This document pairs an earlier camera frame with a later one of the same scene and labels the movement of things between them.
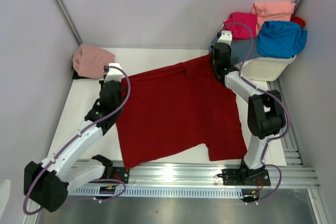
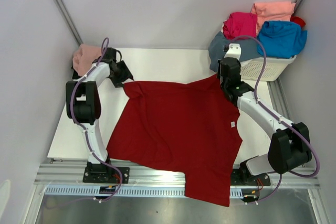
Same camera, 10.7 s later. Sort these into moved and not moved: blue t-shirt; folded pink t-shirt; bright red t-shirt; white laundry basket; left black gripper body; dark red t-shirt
Moved: left black gripper body; dark red t-shirt
Not moved: white laundry basket; bright red t-shirt; blue t-shirt; folded pink t-shirt
